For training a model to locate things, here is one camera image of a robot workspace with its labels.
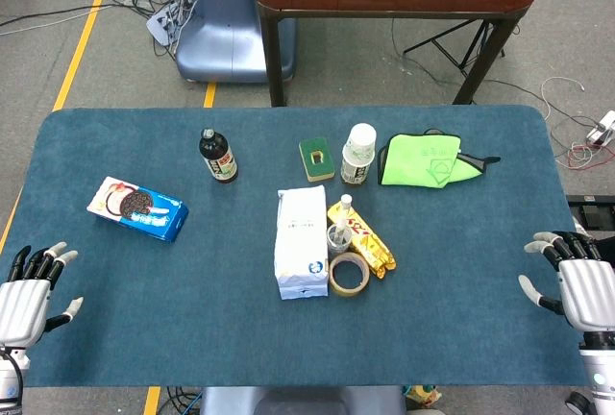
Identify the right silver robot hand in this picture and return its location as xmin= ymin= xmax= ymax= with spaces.
xmin=517 ymin=230 xmax=615 ymax=334

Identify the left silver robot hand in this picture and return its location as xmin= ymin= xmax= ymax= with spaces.
xmin=0 ymin=241 xmax=85 ymax=349

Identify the clear tube with white cap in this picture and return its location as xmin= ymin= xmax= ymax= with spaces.
xmin=334 ymin=193 xmax=355 ymax=249

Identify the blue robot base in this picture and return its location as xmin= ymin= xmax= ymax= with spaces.
xmin=175 ymin=0 xmax=297 ymax=84

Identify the blue cookie box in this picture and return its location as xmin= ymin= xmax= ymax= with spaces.
xmin=86 ymin=175 xmax=190 ymax=243

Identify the white power strip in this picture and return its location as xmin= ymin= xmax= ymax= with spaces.
xmin=584 ymin=110 xmax=615 ymax=146

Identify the blue felt table mat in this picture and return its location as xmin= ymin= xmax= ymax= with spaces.
xmin=0 ymin=105 xmax=607 ymax=390

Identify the yellow toy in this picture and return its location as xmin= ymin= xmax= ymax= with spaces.
xmin=403 ymin=384 xmax=442 ymax=409

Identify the bright green cloth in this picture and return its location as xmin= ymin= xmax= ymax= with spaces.
xmin=380 ymin=134 xmax=483 ymax=190

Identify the yellow foil snack packet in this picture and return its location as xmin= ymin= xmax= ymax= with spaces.
xmin=327 ymin=199 xmax=398 ymax=281

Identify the dark glass sauce bottle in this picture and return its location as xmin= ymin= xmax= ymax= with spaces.
xmin=198 ymin=128 xmax=239 ymax=184

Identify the beige tape roll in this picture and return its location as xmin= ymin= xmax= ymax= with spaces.
xmin=329 ymin=252 xmax=372 ymax=298

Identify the white capped drink bottle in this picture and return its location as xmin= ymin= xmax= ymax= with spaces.
xmin=340 ymin=122 xmax=378 ymax=185

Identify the black tripod stand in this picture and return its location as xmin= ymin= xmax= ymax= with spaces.
xmin=402 ymin=18 xmax=506 ymax=75

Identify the white paper bag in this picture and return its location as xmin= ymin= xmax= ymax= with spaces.
xmin=274 ymin=184 xmax=332 ymax=302

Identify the grey blue robot torso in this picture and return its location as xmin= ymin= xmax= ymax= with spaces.
xmin=199 ymin=385 xmax=407 ymax=415

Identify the green yellow sponge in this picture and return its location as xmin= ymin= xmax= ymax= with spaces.
xmin=298 ymin=136 xmax=336 ymax=183

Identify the pale blue power strip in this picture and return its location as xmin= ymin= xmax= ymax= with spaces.
xmin=145 ymin=4 xmax=186 ymax=46

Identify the black metal frame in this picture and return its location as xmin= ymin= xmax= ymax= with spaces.
xmin=566 ymin=194 xmax=615 ymax=232

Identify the red cable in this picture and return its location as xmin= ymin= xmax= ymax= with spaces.
xmin=566 ymin=142 xmax=615 ymax=171

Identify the white floor cable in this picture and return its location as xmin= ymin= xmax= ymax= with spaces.
xmin=541 ymin=76 xmax=600 ymax=128

